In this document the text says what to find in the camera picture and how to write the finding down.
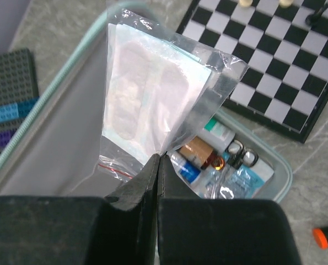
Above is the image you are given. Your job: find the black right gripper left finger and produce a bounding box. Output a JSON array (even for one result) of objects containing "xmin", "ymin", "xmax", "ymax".
[{"xmin": 0, "ymin": 155, "xmax": 160, "ymax": 264}]

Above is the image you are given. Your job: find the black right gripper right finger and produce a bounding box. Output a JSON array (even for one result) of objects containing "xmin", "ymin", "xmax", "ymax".
[{"xmin": 157, "ymin": 156, "xmax": 302, "ymax": 264}]

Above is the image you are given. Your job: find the small red bottle cap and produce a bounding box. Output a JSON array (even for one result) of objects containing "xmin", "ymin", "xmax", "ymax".
[{"xmin": 210, "ymin": 156, "xmax": 225, "ymax": 171}]

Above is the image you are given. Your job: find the blue white mask packet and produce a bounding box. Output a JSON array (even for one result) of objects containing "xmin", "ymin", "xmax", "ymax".
[{"xmin": 202, "ymin": 160, "xmax": 275, "ymax": 200}]

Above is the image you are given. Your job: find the brown orange syrup bottle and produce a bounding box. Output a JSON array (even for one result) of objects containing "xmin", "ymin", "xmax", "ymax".
[{"xmin": 179, "ymin": 136, "xmax": 217, "ymax": 169}]

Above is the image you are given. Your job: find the black binder clip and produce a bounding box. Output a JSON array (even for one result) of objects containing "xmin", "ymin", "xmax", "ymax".
[{"xmin": 213, "ymin": 139, "xmax": 260, "ymax": 194}]

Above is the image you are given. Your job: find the white medicine bottle green label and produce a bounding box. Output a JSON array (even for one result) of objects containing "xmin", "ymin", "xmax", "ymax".
[{"xmin": 197, "ymin": 118, "xmax": 235, "ymax": 153}]

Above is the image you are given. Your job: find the clear plaster strip packet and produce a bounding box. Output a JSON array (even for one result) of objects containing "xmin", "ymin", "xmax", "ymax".
[{"xmin": 98, "ymin": 8, "xmax": 248, "ymax": 181}]

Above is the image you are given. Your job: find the blue white bandage roll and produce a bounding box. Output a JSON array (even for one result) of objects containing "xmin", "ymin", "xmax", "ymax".
[{"xmin": 170, "ymin": 152, "xmax": 201, "ymax": 184}]

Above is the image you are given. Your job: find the black tube orange cap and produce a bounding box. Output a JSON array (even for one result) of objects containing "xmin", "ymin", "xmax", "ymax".
[{"xmin": 312, "ymin": 226, "xmax": 328, "ymax": 249}]

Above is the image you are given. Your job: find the purple lego brick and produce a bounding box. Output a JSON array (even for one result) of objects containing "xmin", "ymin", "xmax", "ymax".
[{"xmin": 0, "ymin": 129, "xmax": 17, "ymax": 149}]

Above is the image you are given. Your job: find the blue lego brick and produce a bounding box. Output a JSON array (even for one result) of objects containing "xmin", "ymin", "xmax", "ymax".
[{"xmin": 0, "ymin": 97, "xmax": 39, "ymax": 123}]

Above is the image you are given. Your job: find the grey lego baseplate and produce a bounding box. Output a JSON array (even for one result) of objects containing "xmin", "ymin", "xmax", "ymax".
[{"xmin": 0, "ymin": 48, "xmax": 39, "ymax": 154}]

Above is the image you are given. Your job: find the black white chessboard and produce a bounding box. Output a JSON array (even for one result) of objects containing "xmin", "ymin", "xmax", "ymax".
[{"xmin": 178, "ymin": 1, "xmax": 328, "ymax": 143}]

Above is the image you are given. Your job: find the cream chess pawn left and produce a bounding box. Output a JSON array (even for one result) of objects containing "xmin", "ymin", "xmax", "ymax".
[{"xmin": 239, "ymin": 0, "xmax": 253, "ymax": 8}]

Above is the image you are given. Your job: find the cream chess pawn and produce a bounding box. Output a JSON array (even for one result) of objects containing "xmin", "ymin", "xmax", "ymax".
[
  {"xmin": 239, "ymin": 0, "xmax": 253, "ymax": 8},
  {"xmin": 279, "ymin": 0, "xmax": 294, "ymax": 8}
]

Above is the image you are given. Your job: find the black chess piece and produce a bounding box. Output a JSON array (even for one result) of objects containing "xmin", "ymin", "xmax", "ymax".
[{"xmin": 305, "ymin": 2, "xmax": 328, "ymax": 27}]

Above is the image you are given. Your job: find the cream chess pawn right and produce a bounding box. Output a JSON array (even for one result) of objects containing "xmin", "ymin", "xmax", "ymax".
[{"xmin": 279, "ymin": 0, "xmax": 294, "ymax": 8}]

